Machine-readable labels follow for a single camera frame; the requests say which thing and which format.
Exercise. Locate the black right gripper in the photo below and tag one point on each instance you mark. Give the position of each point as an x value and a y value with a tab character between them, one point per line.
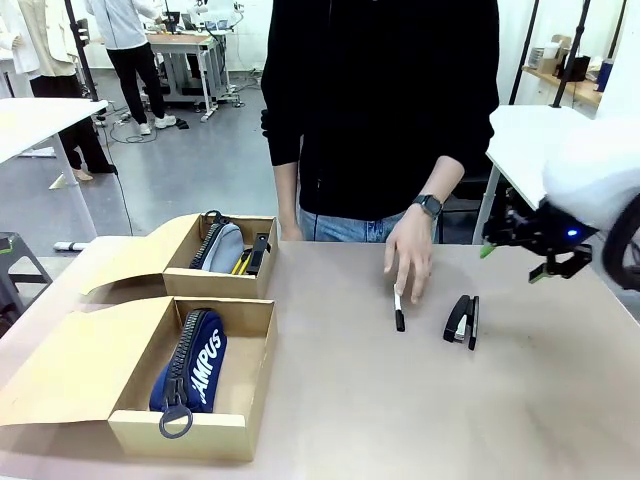
545	230

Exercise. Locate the white marker with black cap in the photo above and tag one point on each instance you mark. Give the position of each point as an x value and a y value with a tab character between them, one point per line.
398	310

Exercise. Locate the grey pencil case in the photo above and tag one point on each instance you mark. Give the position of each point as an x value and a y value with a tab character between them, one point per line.
220	247

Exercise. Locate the navy blue pencil case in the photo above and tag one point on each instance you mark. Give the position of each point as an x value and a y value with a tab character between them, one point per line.
197	360

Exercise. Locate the person's left forearm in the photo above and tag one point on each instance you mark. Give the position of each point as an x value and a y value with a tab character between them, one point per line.
440	177

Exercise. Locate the person's right forearm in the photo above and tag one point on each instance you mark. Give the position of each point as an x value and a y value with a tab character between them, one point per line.
286	195

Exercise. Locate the black box on shelf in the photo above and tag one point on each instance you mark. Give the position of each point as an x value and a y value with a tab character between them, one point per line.
579	69

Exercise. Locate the small cardboard box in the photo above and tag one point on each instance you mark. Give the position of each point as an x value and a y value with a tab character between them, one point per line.
210	282

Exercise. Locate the large cardboard box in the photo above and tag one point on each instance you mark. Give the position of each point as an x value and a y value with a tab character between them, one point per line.
100	370

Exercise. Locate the person's left hand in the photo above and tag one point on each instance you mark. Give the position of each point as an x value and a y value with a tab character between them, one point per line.
412	250

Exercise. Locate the person's right hand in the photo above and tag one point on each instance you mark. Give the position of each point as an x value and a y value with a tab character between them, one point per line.
291	233

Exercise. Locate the black and white stapler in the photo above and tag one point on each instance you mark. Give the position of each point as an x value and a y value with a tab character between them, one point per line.
462	322

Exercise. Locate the black wrist watch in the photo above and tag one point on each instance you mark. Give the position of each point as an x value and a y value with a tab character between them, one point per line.
429	205

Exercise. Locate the white table with metal legs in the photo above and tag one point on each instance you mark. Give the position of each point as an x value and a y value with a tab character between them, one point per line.
520	145

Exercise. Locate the wooden shelf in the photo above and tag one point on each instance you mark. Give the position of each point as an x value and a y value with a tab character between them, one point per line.
565	85

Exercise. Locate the small open cardboard carton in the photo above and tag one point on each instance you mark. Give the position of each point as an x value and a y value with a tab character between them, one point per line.
550	57

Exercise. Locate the dark blue bottle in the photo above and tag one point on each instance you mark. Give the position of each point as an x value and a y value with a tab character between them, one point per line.
605	75

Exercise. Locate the person in black sweater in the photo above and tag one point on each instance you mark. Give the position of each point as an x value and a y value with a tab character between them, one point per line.
380	100

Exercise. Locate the thin black stand pole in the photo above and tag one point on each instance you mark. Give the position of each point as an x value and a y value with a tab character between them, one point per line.
525	50

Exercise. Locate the black light stand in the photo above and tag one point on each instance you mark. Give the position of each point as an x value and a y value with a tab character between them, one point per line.
570	55

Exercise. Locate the grey background workbench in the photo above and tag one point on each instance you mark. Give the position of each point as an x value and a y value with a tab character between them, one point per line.
195	65

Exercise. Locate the person in white jacket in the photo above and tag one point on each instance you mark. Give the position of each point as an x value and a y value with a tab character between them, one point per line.
125	55

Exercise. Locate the white tube on floor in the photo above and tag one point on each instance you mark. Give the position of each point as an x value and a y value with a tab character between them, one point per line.
72	245

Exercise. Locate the cardboard scrap on floor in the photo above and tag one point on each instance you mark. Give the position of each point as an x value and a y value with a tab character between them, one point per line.
59	183

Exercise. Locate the black tripod pole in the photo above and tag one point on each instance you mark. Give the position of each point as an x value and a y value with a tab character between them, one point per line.
82	50

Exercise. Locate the dark metal stool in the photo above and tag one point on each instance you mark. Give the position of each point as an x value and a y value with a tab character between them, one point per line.
20	265

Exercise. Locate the white side table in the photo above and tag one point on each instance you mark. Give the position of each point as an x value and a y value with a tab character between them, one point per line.
35	125

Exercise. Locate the person in cream coat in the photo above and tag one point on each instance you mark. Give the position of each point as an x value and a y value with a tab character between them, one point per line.
50	75

